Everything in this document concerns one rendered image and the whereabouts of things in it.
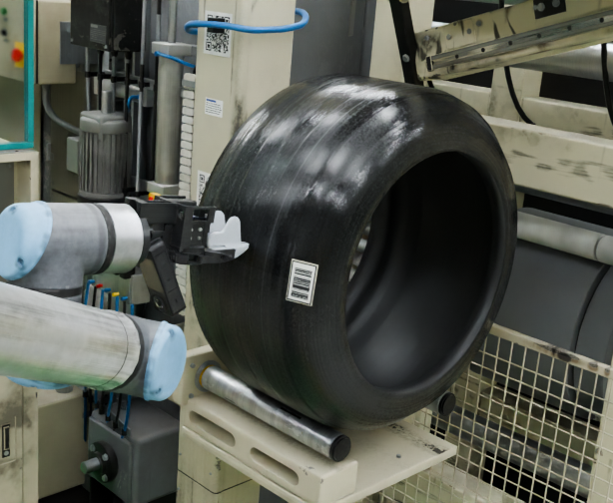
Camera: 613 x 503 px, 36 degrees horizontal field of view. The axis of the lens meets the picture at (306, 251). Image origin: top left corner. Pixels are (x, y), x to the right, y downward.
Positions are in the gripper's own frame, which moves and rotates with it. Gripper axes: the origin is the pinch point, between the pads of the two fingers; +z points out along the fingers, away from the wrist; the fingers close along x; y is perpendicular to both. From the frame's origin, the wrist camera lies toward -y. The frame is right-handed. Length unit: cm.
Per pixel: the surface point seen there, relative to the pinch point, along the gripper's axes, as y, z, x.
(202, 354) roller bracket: -26.8, 18.0, 25.2
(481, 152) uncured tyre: 18.6, 37.9, -12.1
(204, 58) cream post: 25.5, 18.8, 37.6
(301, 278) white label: -1.7, 3.3, -10.0
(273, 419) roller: -31.2, 17.9, 4.7
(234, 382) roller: -29.1, 19.0, 16.6
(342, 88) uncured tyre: 25.0, 19.1, 3.0
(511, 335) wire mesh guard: -16, 65, -9
